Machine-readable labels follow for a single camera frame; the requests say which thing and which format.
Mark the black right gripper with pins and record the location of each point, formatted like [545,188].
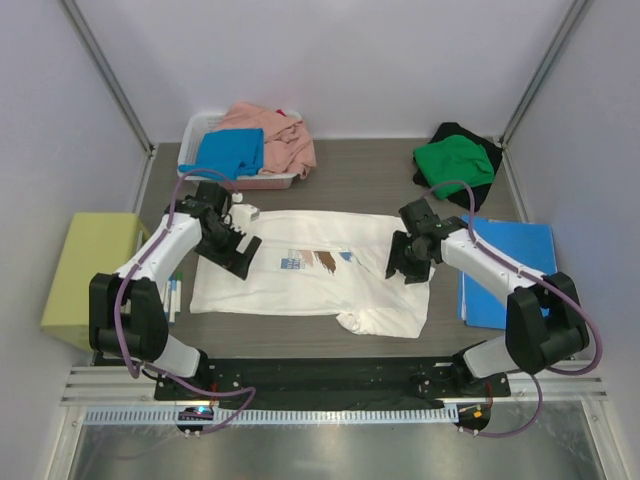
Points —
[396,260]

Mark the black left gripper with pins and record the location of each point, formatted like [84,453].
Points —
[242,269]

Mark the white printed t-shirt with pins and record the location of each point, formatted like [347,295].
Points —
[314,263]

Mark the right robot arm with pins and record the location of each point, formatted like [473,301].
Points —
[544,320]

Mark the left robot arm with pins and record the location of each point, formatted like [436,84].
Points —
[126,315]

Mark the blue t-shirt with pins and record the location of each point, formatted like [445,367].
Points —
[228,154]

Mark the green t-shirt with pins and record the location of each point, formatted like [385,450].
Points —
[453,160]

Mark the blue folder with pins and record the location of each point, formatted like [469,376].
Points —
[530,244]

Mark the yellow-green foam block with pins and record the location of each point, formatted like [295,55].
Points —
[95,243]

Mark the pink t-shirt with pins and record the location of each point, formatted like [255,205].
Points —
[288,145]

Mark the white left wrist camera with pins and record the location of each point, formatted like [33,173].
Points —
[241,215]

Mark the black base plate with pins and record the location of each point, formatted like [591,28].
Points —
[426,377]

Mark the white slotted cable duct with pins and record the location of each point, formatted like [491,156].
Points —
[199,416]

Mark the aluminium rail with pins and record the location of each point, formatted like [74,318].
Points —
[112,385]

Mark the left aluminium frame post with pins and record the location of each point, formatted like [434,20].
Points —
[91,45]

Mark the aluminium frame post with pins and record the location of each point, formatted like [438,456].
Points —
[91,45]
[570,23]

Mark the right aluminium frame post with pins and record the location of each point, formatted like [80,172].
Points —
[570,23]

